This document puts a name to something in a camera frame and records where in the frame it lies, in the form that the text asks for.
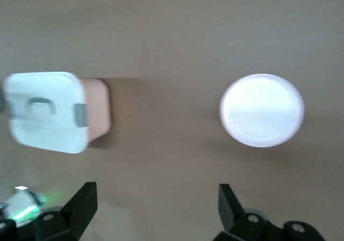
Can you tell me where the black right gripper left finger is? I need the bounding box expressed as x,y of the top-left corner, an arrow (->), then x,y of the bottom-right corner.
0,181 -> 98,241

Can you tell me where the pink round plate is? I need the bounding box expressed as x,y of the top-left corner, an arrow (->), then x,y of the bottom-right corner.
219,73 -> 306,148

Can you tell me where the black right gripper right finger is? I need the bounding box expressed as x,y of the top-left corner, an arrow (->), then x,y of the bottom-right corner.
214,183 -> 323,241

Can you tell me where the white lidded lunch box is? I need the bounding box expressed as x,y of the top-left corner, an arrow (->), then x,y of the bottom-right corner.
4,71 -> 112,155

